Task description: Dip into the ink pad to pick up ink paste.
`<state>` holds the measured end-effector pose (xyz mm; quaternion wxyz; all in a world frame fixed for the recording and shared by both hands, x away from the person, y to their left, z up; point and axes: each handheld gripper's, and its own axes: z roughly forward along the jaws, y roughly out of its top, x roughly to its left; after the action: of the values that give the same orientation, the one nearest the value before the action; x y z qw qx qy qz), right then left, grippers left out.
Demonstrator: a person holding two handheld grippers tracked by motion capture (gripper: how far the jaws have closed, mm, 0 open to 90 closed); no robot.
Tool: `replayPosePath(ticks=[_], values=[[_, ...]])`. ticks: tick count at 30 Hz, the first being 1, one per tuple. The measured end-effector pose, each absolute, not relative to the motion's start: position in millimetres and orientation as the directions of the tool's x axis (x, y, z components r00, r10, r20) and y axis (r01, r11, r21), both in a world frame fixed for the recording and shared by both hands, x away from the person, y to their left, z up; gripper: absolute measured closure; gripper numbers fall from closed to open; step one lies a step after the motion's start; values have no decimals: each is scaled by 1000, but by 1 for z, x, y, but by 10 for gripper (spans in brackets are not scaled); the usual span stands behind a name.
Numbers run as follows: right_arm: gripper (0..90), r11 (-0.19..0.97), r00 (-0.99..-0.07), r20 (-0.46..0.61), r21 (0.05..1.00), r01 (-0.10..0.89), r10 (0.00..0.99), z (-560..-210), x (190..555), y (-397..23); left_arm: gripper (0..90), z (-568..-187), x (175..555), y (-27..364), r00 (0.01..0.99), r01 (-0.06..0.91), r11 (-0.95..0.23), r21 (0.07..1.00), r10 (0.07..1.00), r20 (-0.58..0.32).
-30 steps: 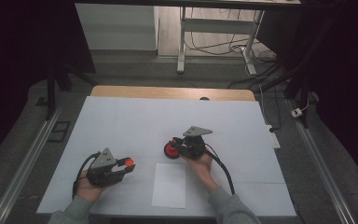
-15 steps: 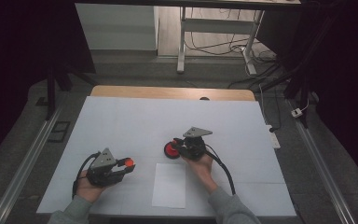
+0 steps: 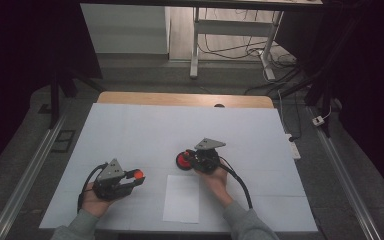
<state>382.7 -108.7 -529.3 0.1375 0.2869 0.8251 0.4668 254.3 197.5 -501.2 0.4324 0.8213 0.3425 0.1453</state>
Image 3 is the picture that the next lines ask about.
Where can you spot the white paper sheet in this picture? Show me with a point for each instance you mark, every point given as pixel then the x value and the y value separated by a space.
pixel 181 203

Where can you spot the metal stand frame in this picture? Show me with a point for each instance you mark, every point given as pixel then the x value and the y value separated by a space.
pixel 233 53

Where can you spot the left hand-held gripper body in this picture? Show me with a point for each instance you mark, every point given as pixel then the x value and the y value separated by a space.
pixel 110 181

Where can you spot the dark curtain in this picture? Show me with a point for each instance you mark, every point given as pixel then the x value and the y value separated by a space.
pixel 373 66
pixel 20 50

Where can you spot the small white plug adapter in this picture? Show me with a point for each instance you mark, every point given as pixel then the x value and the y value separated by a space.
pixel 318 120

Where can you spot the aluminium floor rail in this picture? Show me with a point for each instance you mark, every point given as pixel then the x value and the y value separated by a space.
pixel 26 180
pixel 343 173

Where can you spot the round red ink pad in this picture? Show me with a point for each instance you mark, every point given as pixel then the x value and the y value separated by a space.
pixel 181 162

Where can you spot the white cabinet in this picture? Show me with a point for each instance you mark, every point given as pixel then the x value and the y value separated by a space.
pixel 123 30

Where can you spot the wooden table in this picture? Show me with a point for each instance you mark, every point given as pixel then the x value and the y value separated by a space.
pixel 180 99

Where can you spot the black floor plates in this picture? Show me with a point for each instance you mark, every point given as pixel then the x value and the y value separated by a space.
pixel 63 140

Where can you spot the white metal desk frame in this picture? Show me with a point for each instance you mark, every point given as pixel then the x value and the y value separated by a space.
pixel 233 27

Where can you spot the black metal stand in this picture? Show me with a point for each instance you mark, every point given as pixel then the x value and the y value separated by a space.
pixel 325 96
pixel 55 100

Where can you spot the white power strip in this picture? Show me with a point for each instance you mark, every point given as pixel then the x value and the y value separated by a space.
pixel 294 148

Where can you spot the large white table cover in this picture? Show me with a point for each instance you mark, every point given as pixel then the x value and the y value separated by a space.
pixel 146 133

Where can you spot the person's left hand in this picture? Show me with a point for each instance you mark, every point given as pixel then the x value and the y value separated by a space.
pixel 95 205

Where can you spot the person's right hand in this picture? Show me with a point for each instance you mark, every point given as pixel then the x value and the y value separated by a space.
pixel 218 186

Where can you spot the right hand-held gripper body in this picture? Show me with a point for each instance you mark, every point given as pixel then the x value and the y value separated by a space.
pixel 208 156

